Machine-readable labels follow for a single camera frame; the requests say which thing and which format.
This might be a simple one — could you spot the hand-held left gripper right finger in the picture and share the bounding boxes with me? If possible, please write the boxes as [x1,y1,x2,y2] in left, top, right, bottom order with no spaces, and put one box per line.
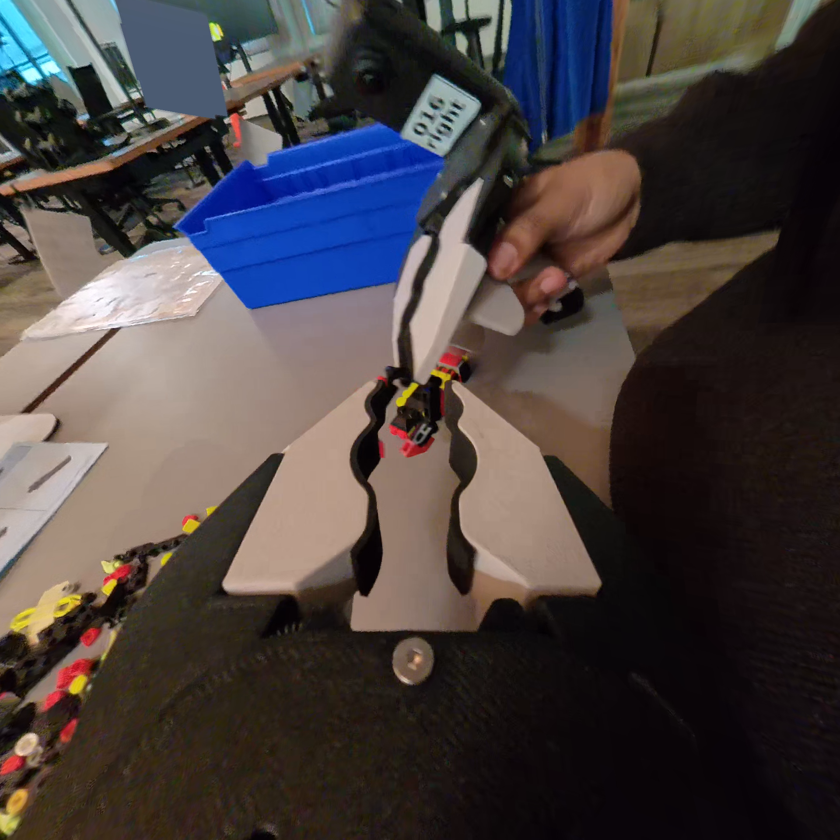
[444,381,602,616]

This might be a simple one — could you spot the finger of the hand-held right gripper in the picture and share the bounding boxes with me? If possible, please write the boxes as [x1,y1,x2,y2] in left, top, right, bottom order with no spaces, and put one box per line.
[392,231,438,370]
[407,177,491,386]

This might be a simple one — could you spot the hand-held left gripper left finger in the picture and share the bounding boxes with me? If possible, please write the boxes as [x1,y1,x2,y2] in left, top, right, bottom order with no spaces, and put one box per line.
[223,381,388,616]

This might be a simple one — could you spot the yellow black lego car model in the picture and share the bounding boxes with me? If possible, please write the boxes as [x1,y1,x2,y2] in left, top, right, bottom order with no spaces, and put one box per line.
[377,350,475,458]

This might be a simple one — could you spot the pile of lego pieces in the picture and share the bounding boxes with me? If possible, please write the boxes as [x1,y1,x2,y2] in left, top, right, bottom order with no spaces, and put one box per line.
[0,504,219,840]

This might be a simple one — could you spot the person's right forearm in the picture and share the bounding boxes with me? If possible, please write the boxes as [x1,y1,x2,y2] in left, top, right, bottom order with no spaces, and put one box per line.
[607,7,840,263]

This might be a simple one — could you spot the lego instruction booklet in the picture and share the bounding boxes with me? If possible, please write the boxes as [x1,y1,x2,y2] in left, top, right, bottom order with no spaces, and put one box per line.
[0,441,109,580]

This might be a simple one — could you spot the person's right hand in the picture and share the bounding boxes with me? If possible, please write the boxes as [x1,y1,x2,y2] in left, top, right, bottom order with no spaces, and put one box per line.
[487,150,642,319]

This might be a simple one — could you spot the nested blue storage bins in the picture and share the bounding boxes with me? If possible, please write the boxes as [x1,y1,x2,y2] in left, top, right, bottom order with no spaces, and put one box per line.
[176,123,448,309]

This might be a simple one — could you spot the blue hanging cloth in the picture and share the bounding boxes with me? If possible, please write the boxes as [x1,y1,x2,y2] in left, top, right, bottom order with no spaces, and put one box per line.
[504,0,614,153]

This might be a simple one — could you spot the clear plastic bag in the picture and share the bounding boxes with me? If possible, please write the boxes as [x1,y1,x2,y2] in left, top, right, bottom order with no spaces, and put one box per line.
[21,244,225,341]

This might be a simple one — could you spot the wooden desk with black legs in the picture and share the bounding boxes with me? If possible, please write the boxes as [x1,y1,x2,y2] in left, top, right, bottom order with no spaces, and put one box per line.
[0,59,322,260]

